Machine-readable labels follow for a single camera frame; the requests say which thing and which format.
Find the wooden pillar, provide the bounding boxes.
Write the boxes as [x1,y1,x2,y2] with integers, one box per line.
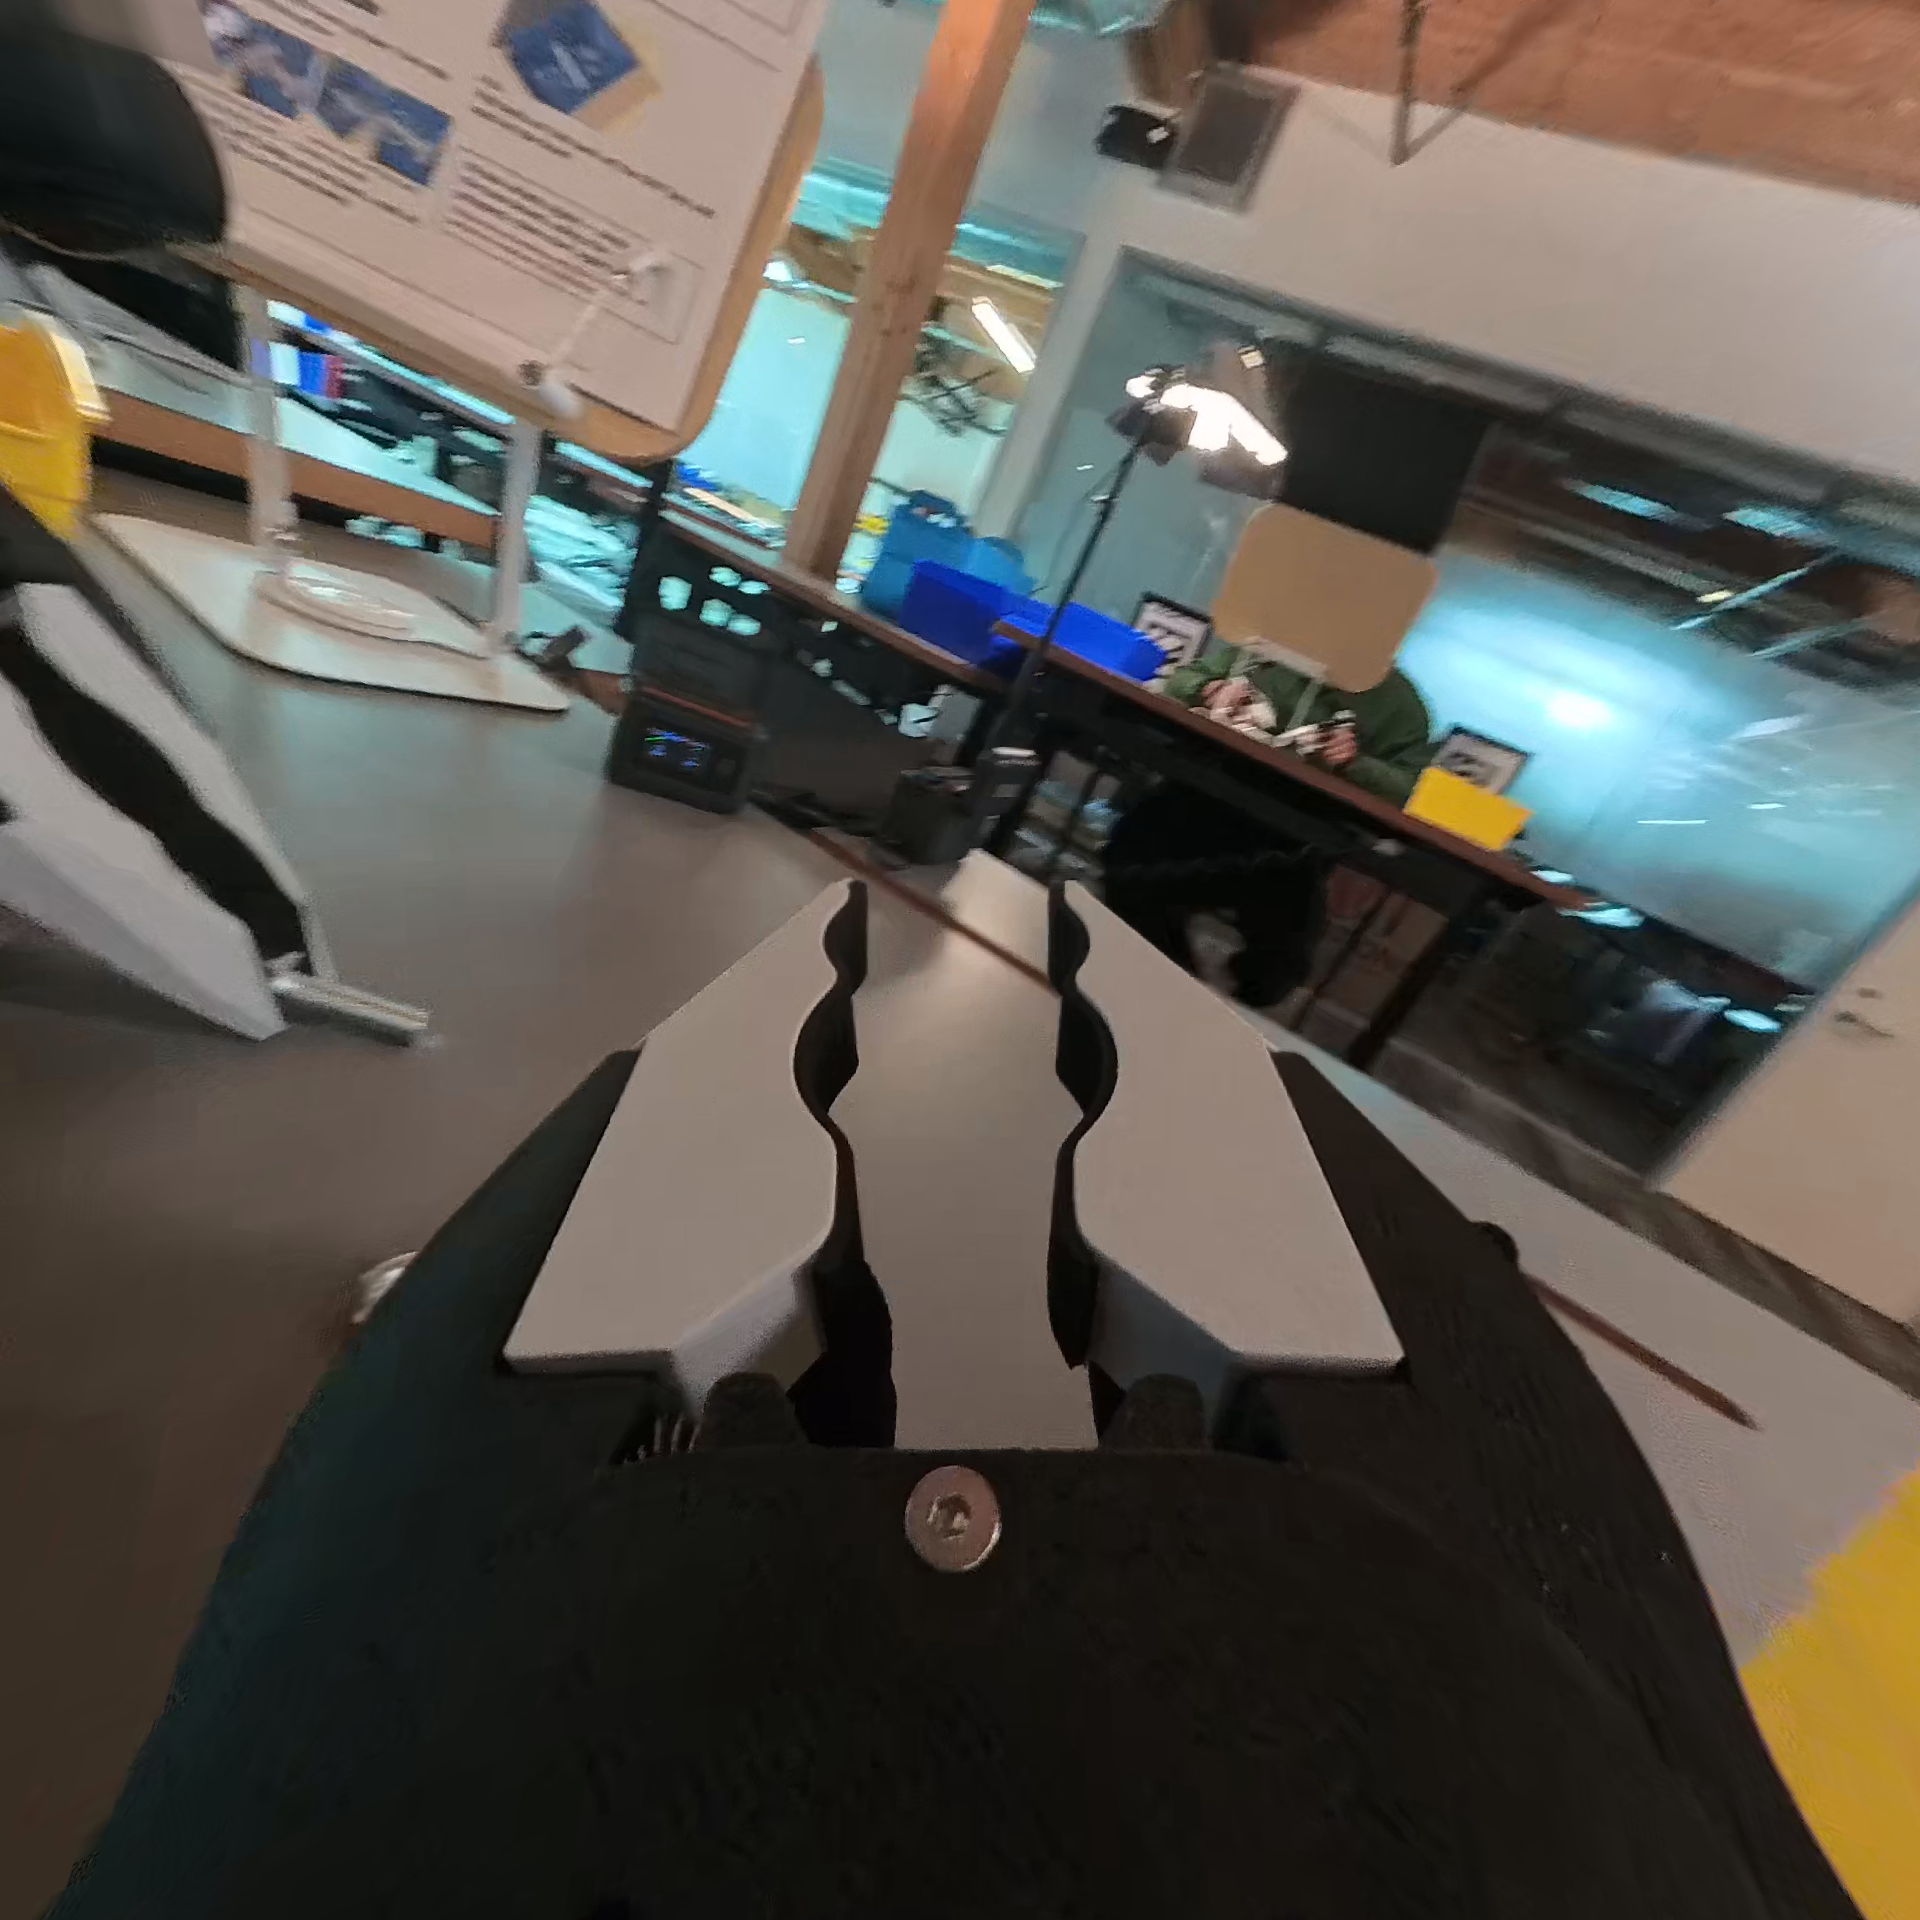
[784,0,1041,581]

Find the small black battery box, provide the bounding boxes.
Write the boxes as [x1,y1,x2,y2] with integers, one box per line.
[882,755,1041,869]

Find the long work table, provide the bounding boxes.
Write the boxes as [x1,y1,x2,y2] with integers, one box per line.
[656,496,1593,1078]

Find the black square panel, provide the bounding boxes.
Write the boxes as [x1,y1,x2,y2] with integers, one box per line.
[1280,342,1505,552]

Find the blue plastic bin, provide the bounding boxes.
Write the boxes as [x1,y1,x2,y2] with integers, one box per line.
[987,598,1169,685]
[899,562,1058,665]

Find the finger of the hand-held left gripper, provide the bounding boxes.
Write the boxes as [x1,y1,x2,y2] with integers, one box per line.
[0,708,290,1042]
[0,581,437,1049]

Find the light on tripod stand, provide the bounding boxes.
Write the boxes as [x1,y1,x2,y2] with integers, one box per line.
[978,361,1294,844]

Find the yellow plastic bin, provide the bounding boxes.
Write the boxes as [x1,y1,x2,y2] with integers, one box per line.
[1738,1476,1920,1920]
[0,318,110,541]

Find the small yellow bin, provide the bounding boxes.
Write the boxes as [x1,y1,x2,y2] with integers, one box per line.
[1402,763,1537,857]

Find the black portable power station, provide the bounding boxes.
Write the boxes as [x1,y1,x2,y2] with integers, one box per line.
[600,614,769,816]

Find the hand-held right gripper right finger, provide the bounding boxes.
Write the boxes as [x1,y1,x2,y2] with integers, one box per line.
[1044,878,1409,1413]

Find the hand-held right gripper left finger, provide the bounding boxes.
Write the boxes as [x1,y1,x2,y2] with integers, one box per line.
[499,878,876,1413]

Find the wall air vent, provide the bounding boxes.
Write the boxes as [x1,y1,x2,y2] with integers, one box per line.
[1159,66,1302,211]

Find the white poster board on stand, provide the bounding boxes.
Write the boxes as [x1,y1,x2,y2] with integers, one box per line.
[88,0,831,717]

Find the blue storage bins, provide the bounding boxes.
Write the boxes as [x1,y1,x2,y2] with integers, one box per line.
[867,489,1033,623]

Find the black plastic crate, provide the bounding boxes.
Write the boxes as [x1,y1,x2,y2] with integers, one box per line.
[617,512,787,665]

